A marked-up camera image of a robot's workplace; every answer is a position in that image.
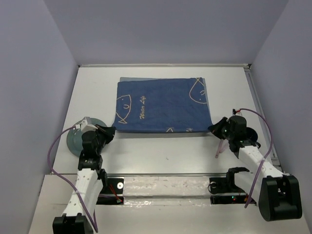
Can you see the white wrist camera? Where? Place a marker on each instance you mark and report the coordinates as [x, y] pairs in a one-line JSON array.
[[85, 125], [237, 112]]

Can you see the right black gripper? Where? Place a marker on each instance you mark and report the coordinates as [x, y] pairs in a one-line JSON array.
[[215, 128]]

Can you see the dark blue mug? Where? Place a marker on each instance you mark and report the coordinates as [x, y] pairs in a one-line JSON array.
[[253, 136]]

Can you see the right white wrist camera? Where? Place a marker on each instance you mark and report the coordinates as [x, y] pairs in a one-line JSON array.
[[237, 112]]

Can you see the teal ceramic plate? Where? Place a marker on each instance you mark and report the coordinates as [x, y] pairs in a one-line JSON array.
[[74, 140]]

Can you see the pink handled fork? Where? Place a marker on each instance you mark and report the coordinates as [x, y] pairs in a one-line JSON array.
[[219, 148]]

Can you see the blue embroidered cloth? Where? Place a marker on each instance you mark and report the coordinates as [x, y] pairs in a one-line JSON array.
[[162, 105]]

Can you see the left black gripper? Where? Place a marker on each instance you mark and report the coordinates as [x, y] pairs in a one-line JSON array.
[[107, 131]]

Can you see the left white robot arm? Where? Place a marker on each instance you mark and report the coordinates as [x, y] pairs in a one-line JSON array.
[[79, 216]]

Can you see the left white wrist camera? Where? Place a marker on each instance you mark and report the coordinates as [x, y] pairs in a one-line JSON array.
[[85, 125]]

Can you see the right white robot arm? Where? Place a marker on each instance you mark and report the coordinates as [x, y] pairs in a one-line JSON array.
[[276, 194]]

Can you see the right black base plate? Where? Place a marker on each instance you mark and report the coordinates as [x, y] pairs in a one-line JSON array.
[[231, 195]]

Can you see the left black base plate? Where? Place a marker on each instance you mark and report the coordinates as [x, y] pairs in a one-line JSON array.
[[112, 194]]

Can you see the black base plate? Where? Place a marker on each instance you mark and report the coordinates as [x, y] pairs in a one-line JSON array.
[[112, 194], [231, 195]]

